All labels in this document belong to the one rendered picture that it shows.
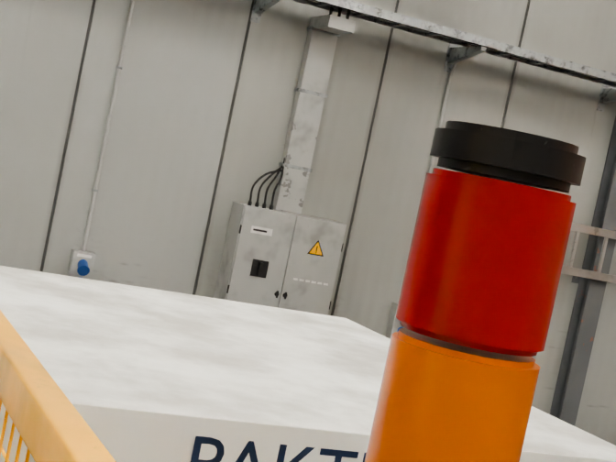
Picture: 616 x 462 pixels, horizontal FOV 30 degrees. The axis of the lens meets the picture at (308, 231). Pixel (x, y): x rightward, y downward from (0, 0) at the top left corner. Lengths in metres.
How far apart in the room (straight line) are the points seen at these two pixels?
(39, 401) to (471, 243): 0.60
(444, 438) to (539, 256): 0.06
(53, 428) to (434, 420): 0.52
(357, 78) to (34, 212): 2.54
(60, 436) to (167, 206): 7.36
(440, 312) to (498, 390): 0.03
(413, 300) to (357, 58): 8.23
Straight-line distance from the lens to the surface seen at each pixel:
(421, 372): 0.37
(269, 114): 8.35
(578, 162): 0.37
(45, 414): 0.88
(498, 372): 0.37
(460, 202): 0.36
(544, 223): 0.37
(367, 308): 8.82
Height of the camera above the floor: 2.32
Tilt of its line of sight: 3 degrees down
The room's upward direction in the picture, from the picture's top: 12 degrees clockwise
